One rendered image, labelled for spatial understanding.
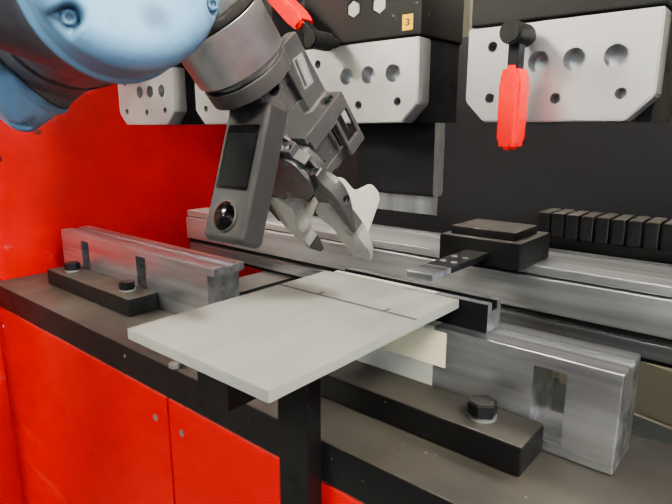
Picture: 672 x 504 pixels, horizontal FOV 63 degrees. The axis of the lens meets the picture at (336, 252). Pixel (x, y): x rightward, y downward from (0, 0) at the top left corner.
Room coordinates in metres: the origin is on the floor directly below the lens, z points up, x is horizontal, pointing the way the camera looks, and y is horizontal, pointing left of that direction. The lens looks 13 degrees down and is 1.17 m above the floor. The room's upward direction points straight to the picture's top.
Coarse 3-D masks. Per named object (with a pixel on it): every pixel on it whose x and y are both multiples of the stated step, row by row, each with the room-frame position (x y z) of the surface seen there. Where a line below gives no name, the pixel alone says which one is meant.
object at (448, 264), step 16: (464, 224) 0.78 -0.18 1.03; (480, 224) 0.78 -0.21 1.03; (496, 224) 0.78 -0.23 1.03; (512, 224) 0.78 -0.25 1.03; (528, 224) 0.78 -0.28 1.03; (448, 240) 0.77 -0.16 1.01; (464, 240) 0.75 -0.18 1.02; (480, 240) 0.74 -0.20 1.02; (496, 240) 0.72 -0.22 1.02; (512, 240) 0.72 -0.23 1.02; (528, 240) 0.72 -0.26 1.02; (544, 240) 0.76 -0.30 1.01; (448, 256) 0.71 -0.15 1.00; (464, 256) 0.71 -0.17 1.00; (480, 256) 0.71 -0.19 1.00; (496, 256) 0.72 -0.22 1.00; (512, 256) 0.71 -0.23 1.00; (528, 256) 0.72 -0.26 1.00; (544, 256) 0.77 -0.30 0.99; (416, 272) 0.63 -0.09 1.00; (432, 272) 0.62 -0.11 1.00; (448, 272) 0.64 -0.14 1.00
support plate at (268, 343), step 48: (288, 288) 0.57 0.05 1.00; (336, 288) 0.57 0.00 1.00; (384, 288) 0.57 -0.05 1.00; (144, 336) 0.43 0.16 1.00; (192, 336) 0.43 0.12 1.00; (240, 336) 0.43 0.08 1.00; (288, 336) 0.43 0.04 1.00; (336, 336) 0.43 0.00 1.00; (384, 336) 0.44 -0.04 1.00; (240, 384) 0.35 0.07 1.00; (288, 384) 0.35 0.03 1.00
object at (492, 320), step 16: (352, 272) 0.66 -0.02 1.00; (368, 272) 0.64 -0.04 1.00; (432, 288) 0.58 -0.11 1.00; (448, 288) 0.57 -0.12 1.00; (464, 304) 0.53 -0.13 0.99; (480, 304) 0.52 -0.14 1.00; (496, 304) 0.53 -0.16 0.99; (448, 320) 0.54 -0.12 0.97; (464, 320) 0.53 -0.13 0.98; (480, 320) 0.52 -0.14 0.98; (496, 320) 0.53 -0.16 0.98
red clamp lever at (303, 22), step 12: (276, 0) 0.61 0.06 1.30; (288, 0) 0.60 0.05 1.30; (288, 12) 0.60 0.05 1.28; (300, 12) 0.60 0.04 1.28; (288, 24) 0.60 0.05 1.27; (300, 24) 0.59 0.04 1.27; (312, 24) 0.60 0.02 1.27; (312, 36) 0.57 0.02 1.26; (324, 36) 0.58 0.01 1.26; (312, 48) 0.58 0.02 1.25; (324, 48) 0.59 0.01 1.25
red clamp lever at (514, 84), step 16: (512, 32) 0.44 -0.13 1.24; (528, 32) 0.45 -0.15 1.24; (512, 48) 0.45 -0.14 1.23; (512, 64) 0.45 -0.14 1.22; (512, 80) 0.44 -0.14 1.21; (528, 80) 0.45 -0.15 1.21; (512, 96) 0.44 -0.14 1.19; (512, 112) 0.44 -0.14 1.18; (512, 128) 0.44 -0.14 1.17; (512, 144) 0.44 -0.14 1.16
